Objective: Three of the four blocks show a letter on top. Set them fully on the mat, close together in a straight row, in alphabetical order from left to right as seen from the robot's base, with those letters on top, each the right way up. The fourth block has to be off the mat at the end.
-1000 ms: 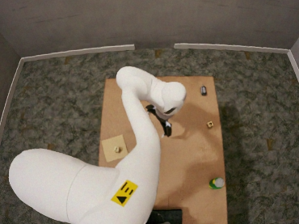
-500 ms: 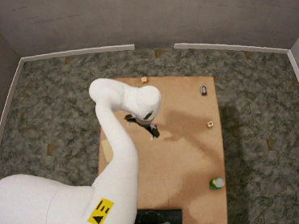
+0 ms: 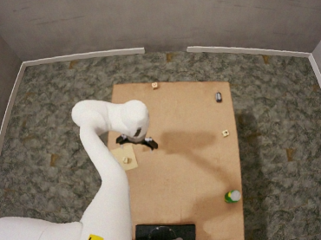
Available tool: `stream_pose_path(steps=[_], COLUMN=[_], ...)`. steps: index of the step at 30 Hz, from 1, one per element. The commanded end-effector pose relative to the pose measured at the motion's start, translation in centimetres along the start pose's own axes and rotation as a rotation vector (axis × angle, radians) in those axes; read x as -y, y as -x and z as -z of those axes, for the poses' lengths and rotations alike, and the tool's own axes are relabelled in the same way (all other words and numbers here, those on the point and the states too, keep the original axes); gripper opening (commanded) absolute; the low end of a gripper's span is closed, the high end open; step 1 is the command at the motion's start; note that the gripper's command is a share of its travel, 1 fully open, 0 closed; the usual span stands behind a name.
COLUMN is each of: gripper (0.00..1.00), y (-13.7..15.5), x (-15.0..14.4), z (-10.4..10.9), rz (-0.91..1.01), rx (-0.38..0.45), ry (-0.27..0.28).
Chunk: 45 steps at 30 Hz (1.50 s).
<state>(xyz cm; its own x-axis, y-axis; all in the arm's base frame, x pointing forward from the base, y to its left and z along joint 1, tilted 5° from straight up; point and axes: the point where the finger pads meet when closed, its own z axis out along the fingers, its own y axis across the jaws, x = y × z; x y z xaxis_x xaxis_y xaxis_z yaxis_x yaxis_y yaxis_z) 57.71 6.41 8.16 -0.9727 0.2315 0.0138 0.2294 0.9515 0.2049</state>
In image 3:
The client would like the pale yellow mat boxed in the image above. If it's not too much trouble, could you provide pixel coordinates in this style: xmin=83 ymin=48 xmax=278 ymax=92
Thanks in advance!
xmin=110 ymin=145 xmax=138 ymax=171

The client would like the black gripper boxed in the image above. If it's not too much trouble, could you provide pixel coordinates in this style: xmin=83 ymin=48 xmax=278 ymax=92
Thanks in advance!
xmin=115 ymin=133 xmax=158 ymax=153

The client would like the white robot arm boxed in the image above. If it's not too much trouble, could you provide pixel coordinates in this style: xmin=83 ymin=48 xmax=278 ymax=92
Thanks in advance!
xmin=0 ymin=100 xmax=150 ymax=240

